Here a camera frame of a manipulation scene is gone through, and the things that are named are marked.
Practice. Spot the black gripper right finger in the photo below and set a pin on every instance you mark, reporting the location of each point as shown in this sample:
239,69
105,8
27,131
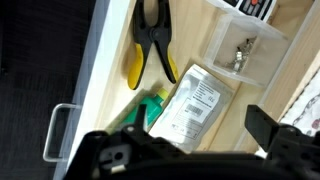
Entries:
265,130

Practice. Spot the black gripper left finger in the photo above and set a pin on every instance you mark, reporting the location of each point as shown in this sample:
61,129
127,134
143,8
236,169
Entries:
140,116

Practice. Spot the green plastic bottle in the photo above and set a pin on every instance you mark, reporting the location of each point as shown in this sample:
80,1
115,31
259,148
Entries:
150,106

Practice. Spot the patterned white cloth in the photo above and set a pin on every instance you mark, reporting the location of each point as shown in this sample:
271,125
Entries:
310,106

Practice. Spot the labelled plastic bag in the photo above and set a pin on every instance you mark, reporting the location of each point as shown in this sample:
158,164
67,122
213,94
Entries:
196,103

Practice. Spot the small metal hardware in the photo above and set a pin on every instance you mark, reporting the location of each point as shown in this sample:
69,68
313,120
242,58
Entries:
238,61

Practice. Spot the black and yellow spring clamp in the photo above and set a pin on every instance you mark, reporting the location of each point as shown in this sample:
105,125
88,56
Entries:
156,33

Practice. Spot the clear plastic box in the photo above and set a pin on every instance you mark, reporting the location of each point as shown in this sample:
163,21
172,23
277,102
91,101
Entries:
233,36

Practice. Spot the clear box with dark parts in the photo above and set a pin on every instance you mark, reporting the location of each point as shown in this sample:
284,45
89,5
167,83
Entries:
253,8

